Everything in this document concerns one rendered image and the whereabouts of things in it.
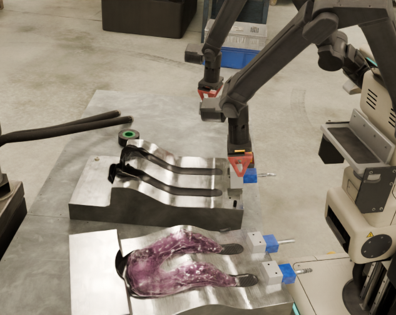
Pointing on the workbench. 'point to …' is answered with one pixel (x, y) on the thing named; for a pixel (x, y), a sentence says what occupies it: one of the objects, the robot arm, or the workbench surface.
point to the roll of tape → (127, 136)
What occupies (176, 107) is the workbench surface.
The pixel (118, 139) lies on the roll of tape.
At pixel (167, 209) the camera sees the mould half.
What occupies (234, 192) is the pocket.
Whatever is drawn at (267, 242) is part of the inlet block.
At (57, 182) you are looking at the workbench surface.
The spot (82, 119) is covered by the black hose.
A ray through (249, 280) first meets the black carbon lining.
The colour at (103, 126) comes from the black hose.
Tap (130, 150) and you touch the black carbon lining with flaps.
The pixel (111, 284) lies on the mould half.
